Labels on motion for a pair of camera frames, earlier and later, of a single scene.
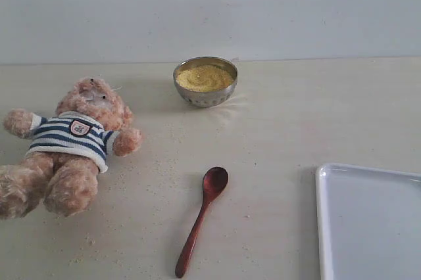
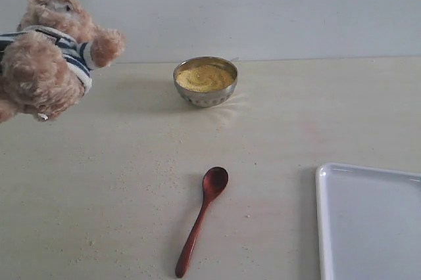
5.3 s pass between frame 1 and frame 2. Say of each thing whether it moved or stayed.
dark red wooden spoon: stayed
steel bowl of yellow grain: stayed
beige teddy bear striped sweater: moved
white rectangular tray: stayed
